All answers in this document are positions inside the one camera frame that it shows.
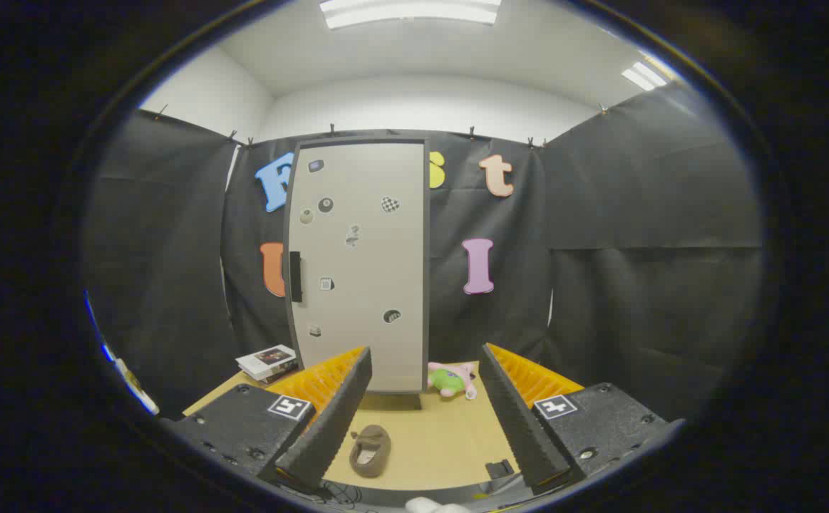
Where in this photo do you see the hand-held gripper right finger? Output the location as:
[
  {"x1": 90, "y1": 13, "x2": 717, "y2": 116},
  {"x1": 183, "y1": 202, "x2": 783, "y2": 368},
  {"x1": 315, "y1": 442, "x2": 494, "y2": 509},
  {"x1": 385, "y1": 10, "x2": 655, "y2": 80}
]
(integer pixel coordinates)
[{"x1": 480, "y1": 343, "x2": 686, "y2": 496}]

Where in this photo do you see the small ceiling light panel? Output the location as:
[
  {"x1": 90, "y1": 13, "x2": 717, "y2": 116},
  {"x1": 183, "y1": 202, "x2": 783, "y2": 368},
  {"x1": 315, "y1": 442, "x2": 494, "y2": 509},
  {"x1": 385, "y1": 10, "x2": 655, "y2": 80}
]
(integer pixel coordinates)
[{"x1": 621, "y1": 61, "x2": 669, "y2": 91}]

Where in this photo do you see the light grey shoe cabinet door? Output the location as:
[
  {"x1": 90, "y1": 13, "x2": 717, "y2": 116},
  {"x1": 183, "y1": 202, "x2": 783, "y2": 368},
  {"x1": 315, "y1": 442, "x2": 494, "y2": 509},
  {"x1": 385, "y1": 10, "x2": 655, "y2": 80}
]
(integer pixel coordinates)
[{"x1": 287, "y1": 141, "x2": 426, "y2": 394}]

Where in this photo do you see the long ceiling light panel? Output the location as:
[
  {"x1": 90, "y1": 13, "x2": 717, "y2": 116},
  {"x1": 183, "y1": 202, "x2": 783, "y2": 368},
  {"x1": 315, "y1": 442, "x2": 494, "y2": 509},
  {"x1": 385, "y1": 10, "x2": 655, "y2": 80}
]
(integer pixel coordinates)
[{"x1": 319, "y1": 0, "x2": 502, "y2": 29}]

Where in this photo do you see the black backdrop cloth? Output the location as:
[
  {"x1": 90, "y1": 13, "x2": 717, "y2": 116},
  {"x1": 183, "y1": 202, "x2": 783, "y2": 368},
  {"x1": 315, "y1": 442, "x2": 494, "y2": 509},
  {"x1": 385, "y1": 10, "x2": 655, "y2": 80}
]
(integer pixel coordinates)
[{"x1": 83, "y1": 82, "x2": 764, "y2": 421}]

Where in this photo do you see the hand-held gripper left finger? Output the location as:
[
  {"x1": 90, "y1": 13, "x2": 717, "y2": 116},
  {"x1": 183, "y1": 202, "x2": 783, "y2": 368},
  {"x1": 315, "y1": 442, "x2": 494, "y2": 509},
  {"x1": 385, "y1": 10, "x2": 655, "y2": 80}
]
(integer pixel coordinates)
[{"x1": 160, "y1": 346, "x2": 374, "y2": 492}]

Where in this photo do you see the pink and green plush toy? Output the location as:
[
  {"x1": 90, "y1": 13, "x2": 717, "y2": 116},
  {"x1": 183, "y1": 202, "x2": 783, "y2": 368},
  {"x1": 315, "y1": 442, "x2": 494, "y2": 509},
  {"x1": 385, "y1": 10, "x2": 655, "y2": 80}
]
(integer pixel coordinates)
[{"x1": 427, "y1": 361, "x2": 478, "y2": 400}]

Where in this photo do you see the dark grey shoe cabinet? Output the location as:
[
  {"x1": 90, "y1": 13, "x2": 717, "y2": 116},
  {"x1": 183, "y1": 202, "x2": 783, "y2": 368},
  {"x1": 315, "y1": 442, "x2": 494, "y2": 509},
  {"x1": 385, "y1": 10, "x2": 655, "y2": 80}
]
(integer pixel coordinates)
[{"x1": 283, "y1": 135, "x2": 431, "y2": 410}]

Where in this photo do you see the brown fuzzy shoe with bow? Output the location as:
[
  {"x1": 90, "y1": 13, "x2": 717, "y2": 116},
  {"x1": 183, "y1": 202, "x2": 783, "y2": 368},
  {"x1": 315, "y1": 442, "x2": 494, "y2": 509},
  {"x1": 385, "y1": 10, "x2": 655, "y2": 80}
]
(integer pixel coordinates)
[{"x1": 349, "y1": 425, "x2": 391, "y2": 478}]

